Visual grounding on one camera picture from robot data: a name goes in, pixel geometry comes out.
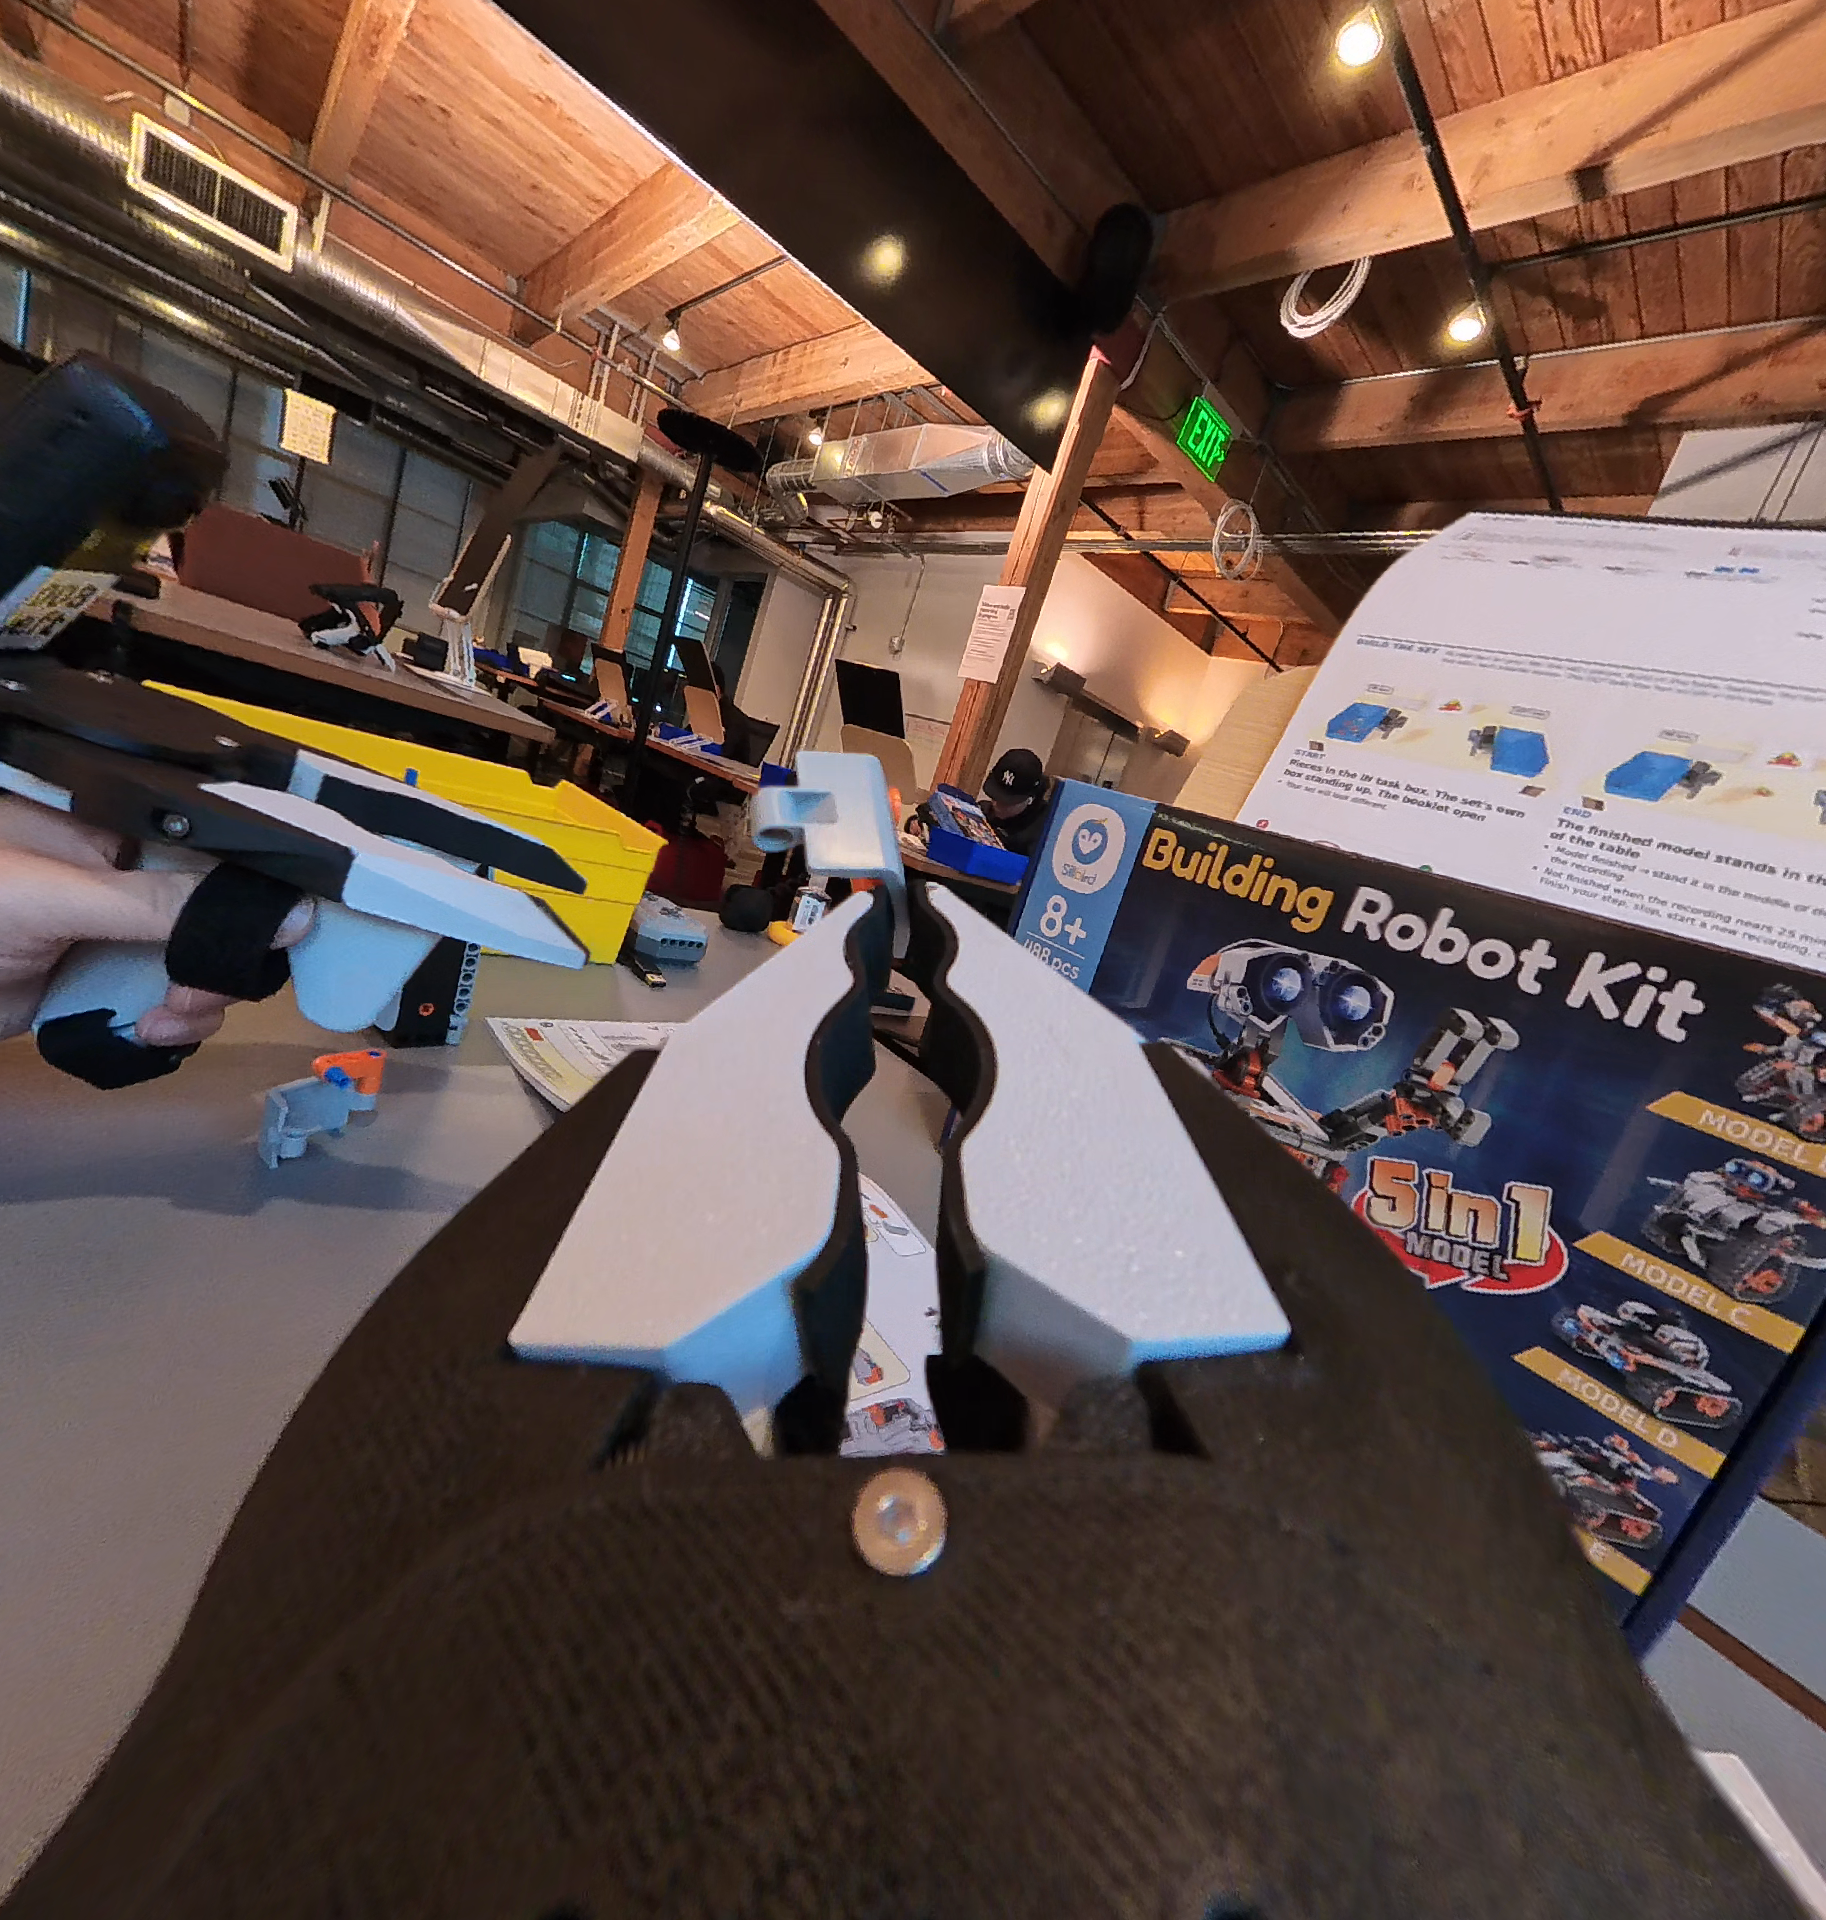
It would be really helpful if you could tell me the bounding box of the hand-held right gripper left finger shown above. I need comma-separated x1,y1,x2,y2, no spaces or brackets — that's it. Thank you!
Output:
509,892,893,1458

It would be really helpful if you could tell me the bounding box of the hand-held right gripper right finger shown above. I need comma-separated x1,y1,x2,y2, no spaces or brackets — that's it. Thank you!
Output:
921,883,1294,1454

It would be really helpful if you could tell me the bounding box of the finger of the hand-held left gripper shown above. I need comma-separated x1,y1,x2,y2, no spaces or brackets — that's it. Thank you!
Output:
287,746,590,900
200,779,594,971

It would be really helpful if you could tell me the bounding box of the grey angled building brick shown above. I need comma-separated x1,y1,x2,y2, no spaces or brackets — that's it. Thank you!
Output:
749,751,916,970

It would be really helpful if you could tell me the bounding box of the person's left hand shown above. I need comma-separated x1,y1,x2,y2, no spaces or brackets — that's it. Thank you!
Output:
0,793,323,1051

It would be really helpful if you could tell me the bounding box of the black building beam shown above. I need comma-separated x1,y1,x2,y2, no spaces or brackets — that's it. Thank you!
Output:
378,935,484,1050

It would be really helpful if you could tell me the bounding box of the yellow plastic bin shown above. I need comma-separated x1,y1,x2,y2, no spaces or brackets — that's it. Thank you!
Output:
140,682,671,965

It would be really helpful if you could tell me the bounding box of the building instruction booklet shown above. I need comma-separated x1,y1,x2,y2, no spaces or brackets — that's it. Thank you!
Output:
484,1013,954,1458

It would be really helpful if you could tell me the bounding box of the brown wooden table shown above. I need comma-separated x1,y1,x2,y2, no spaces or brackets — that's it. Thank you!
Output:
111,575,556,762

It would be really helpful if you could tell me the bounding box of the spare white black gripper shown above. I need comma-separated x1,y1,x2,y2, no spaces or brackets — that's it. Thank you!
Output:
297,584,405,671

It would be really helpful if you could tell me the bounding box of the white tilted stand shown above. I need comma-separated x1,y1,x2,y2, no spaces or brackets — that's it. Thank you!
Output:
428,531,514,685

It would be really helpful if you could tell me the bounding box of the grey orange brick assembly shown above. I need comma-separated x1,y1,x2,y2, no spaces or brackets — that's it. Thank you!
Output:
256,1045,388,1169

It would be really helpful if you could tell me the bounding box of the grey battery hub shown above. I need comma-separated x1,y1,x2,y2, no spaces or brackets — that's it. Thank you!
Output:
622,892,714,971

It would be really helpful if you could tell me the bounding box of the dark blue robot kit box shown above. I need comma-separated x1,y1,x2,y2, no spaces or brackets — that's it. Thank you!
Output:
1011,775,1826,1656

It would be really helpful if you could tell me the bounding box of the curved plywood board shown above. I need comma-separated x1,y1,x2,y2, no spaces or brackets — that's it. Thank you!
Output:
1174,660,1323,825

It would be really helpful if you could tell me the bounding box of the white paper notice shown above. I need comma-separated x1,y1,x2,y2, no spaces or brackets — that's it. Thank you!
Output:
959,584,1030,685

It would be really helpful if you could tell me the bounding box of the white ceiling vent grille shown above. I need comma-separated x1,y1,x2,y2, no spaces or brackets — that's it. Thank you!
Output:
125,112,304,276

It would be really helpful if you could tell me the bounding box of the white printed instruction sheet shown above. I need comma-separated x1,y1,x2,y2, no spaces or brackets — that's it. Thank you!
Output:
1234,509,1826,992

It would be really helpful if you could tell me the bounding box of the round silver air duct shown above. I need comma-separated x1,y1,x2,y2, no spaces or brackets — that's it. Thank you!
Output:
0,21,840,602

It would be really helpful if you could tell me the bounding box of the wooden post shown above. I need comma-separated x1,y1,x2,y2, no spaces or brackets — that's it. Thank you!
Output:
934,351,1127,800

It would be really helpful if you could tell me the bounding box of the rectangular silver air duct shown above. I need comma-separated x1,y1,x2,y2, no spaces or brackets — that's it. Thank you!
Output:
762,421,1036,514

